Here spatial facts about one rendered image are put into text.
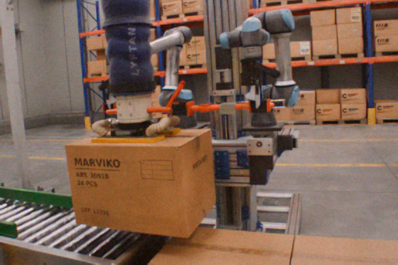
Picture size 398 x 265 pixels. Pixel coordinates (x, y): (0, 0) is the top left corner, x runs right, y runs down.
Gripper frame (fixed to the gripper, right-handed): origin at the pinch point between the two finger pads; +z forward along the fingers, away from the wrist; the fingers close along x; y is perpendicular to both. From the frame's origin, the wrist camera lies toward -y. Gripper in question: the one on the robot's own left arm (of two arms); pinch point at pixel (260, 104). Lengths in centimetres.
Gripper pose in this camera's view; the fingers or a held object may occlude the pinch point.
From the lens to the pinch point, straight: 141.4
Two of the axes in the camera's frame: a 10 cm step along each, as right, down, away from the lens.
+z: 0.7, 9.9, 1.0
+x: -3.2, 1.2, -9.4
